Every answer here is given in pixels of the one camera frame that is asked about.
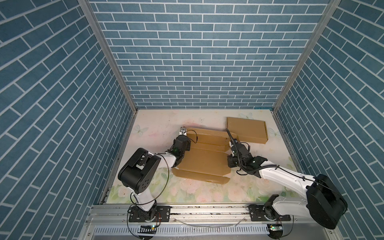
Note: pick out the brown cardboard box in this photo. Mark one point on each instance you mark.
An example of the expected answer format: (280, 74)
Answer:
(250, 131)

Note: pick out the white slotted cable duct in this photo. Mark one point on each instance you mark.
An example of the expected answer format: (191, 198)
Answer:
(182, 230)

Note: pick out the aluminium corner post left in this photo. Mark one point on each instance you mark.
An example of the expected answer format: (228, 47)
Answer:
(95, 26)

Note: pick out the aluminium corner post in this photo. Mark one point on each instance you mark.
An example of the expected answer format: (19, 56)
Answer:
(95, 26)
(318, 30)

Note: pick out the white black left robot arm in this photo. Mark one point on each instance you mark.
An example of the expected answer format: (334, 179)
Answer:
(139, 170)

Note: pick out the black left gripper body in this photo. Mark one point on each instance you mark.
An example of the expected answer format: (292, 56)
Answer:
(187, 148)

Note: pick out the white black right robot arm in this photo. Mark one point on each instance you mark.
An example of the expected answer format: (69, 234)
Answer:
(318, 199)

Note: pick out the aluminium corner post right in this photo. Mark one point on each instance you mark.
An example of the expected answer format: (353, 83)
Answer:
(318, 30)

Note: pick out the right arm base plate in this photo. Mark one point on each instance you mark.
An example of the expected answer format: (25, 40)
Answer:
(260, 213)

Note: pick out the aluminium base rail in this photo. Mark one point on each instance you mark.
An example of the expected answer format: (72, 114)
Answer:
(116, 214)

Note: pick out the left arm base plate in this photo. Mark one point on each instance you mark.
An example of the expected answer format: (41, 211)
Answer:
(163, 213)

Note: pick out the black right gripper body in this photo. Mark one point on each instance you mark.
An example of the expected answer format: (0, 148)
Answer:
(232, 161)

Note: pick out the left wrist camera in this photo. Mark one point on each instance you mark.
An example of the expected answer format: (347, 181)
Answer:
(183, 131)

